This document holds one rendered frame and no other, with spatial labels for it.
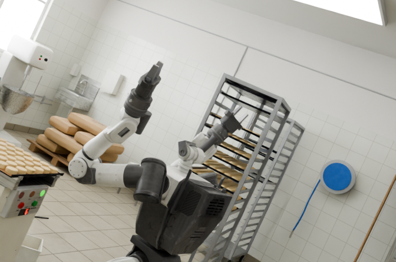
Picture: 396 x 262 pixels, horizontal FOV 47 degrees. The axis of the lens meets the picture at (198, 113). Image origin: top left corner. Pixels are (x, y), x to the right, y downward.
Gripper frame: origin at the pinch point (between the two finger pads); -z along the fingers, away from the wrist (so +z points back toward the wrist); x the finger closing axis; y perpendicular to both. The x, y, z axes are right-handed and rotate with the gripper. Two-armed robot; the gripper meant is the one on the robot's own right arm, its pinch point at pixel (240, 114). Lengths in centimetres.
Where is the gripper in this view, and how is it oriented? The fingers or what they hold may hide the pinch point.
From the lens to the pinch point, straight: 221.4
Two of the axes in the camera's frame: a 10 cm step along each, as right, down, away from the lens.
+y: -3.2, -3.0, 9.0
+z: -7.4, 6.7, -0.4
